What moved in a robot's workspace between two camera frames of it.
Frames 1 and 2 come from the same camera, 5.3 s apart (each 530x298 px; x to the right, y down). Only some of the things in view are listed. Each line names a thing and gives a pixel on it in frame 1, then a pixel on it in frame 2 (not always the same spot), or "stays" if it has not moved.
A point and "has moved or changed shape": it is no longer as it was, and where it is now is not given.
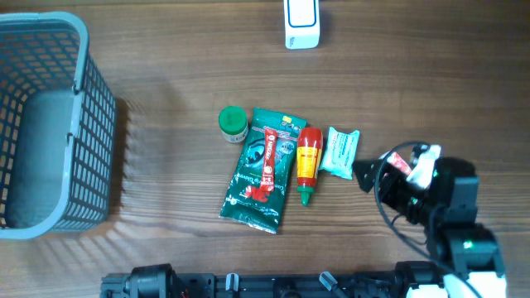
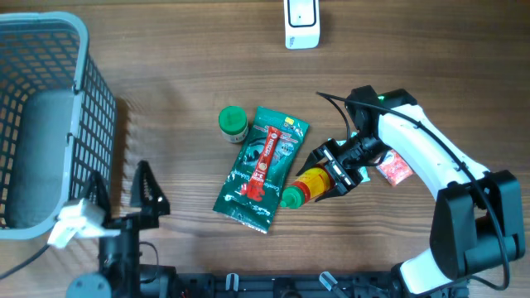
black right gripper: x=395 y=179 -> x=345 y=180
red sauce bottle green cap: x=309 y=160 -> x=313 y=184
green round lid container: x=233 y=122 stays
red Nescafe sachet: x=268 y=168 has moved or changed shape
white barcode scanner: x=301 y=24 stays
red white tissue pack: x=394 y=159 stays
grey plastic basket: x=57 y=127 stays
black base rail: x=156 y=281 stays
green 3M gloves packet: x=256 y=190 stays
